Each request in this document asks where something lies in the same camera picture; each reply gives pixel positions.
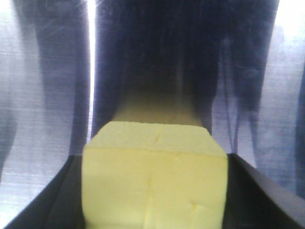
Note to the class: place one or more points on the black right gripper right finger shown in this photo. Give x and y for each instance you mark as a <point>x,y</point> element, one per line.
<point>256,202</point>

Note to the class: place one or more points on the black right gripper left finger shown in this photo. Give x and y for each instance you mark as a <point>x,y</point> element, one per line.
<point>58,206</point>

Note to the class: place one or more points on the yellow foam block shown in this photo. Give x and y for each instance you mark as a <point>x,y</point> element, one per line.
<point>153,176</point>

